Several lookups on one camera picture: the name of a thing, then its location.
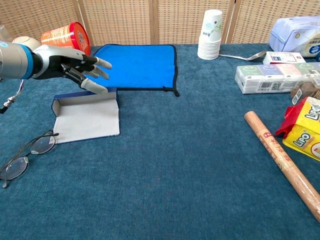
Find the black eyeglasses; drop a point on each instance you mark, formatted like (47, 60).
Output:
(42, 146)

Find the blue cloth black trim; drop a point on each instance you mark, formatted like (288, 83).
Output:
(140, 67)

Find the metal spoon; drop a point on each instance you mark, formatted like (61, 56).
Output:
(257, 55)

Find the white paper cup stack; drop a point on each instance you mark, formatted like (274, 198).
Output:
(211, 37)

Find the cream bowl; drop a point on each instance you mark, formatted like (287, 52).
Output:
(23, 40)

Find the white blue tissue pack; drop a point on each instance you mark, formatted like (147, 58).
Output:
(295, 35)

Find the yellow Lipo snack bag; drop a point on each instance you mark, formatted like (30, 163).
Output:
(303, 132)

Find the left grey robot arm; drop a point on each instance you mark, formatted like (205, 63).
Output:
(12, 60)

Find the brown clear-wrapped pack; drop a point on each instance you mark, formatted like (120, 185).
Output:
(306, 90)

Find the pastel pocket tissue multipack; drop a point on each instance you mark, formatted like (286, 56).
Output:
(267, 78)

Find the small white red box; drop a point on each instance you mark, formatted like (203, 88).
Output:
(283, 58)

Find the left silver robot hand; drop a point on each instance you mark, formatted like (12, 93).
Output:
(55, 62)

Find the teal table cloth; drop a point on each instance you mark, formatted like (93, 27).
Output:
(162, 162)

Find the blue glasses case grey lining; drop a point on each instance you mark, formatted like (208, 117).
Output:
(85, 120)

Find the wicker folding screen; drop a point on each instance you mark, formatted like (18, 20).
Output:
(120, 22)

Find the orange red-lidded can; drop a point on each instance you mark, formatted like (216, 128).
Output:
(62, 36)

